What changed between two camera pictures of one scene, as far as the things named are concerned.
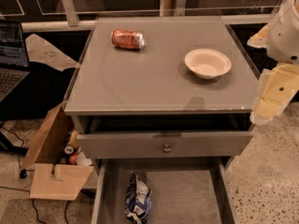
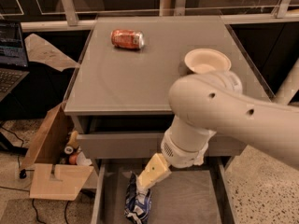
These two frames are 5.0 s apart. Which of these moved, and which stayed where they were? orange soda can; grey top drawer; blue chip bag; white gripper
Moved: white gripper
Stayed: blue chip bag; grey top drawer; orange soda can
